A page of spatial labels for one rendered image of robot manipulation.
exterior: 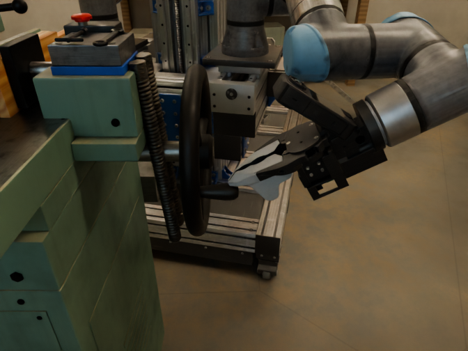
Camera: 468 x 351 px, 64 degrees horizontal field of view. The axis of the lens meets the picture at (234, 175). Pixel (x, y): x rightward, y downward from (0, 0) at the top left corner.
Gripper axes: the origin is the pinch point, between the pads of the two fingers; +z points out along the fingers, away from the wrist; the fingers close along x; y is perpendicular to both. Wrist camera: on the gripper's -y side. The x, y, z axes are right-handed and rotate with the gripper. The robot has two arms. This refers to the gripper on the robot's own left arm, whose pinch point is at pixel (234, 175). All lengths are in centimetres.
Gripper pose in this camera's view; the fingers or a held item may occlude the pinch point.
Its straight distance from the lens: 53.5
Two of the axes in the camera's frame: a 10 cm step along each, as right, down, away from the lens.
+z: -8.7, 4.2, 2.7
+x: 0.1, -5.3, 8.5
